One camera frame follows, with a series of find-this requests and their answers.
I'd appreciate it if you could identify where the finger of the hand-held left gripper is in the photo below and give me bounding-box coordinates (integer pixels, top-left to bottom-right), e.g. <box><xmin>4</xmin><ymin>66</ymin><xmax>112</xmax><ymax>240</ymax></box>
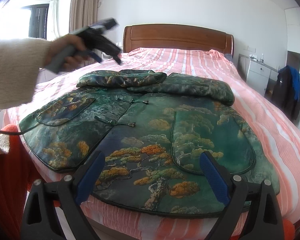
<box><xmin>89</xmin><ymin>17</ymin><xmax>117</xmax><ymax>34</ymax></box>
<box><xmin>85</xmin><ymin>40</ymin><xmax>122</xmax><ymax>65</ymax></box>

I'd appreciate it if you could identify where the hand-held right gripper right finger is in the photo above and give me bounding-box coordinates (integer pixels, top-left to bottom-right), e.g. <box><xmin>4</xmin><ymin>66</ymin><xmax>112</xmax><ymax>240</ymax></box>
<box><xmin>199</xmin><ymin>151</ymin><xmax>285</xmax><ymax>240</ymax></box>

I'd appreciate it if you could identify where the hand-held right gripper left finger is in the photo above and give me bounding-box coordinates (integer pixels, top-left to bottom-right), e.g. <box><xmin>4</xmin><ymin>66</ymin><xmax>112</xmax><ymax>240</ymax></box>
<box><xmin>20</xmin><ymin>150</ymin><xmax>106</xmax><ymax>240</ymax></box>

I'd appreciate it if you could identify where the green printed padded jacket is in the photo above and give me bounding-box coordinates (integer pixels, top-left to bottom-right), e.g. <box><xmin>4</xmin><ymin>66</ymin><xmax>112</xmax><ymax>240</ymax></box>
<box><xmin>19</xmin><ymin>69</ymin><xmax>280</xmax><ymax>218</ymax></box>

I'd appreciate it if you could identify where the person's left forearm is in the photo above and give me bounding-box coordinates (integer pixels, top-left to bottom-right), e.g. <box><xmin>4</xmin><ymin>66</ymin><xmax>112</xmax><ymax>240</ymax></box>
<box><xmin>0</xmin><ymin>37</ymin><xmax>53</xmax><ymax>112</ymax></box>

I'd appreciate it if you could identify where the person's left hand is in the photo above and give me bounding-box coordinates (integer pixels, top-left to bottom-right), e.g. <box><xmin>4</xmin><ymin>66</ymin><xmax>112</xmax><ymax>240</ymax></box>
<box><xmin>48</xmin><ymin>34</ymin><xmax>87</xmax><ymax>72</ymax></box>

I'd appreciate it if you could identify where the beige curtain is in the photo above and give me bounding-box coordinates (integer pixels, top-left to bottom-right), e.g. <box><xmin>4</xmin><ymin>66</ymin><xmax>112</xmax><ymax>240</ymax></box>
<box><xmin>69</xmin><ymin>0</ymin><xmax>102</xmax><ymax>68</ymax></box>

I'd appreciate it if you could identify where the white sheer curtain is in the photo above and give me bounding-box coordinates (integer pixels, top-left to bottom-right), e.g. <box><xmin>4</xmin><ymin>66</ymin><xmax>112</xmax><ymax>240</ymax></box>
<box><xmin>49</xmin><ymin>0</ymin><xmax>60</xmax><ymax>39</ymax></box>

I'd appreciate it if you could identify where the dark framed window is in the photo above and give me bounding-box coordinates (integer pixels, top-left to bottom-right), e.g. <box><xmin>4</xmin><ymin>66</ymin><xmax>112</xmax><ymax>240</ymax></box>
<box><xmin>15</xmin><ymin>2</ymin><xmax>58</xmax><ymax>39</ymax></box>

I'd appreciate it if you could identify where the wooden bed headboard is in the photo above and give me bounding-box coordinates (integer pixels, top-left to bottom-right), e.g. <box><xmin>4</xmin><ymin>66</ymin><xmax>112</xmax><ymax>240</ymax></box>
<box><xmin>122</xmin><ymin>25</ymin><xmax>235</xmax><ymax>57</ymax></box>

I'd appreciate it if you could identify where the bed with pink striped cover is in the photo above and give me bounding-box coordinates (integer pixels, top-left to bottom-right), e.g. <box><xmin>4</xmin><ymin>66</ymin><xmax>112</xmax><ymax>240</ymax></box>
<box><xmin>2</xmin><ymin>47</ymin><xmax>300</xmax><ymax>238</ymax></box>

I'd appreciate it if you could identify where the orange fleece garment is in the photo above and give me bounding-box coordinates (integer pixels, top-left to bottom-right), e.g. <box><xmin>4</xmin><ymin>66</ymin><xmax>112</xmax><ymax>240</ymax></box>
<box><xmin>0</xmin><ymin>124</ymin><xmax>294</xmax><ymax>240</ymax></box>

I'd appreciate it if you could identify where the white desk with drawers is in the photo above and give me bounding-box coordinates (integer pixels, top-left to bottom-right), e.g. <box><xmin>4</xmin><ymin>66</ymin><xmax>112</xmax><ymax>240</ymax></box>
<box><xmin>239</xmin><ymin>54</ymin><xmax>280</xmax><ymax>98</ymax></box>

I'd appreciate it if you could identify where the black jacket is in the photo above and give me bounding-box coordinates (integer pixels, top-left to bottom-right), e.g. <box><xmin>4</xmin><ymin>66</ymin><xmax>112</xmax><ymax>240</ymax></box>
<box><xmin>271</xmin><ymin>66</ymin><xmax>300</xmax><ymax>120</ymax></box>

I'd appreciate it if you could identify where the blue cloth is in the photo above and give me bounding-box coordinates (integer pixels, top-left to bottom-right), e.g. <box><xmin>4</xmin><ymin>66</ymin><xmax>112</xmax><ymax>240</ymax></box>
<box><xmin>287</xmin><ymin>65</ymin><xmax>300</xmax><ymax>100</ymax></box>

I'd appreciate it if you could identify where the white wardrobe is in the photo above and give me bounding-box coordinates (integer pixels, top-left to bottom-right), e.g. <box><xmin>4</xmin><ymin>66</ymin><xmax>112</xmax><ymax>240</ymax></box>
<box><xmin>284</xmin><ymin>6</ymin><xmax>300</xmax><ymax>130</ymax></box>

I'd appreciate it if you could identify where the black cable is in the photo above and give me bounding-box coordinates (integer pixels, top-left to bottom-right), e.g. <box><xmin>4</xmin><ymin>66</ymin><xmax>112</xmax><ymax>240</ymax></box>
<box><xmin>0</xmin><ymin>125</ymin><xmax>28</xmax><ymax>136</ymax></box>

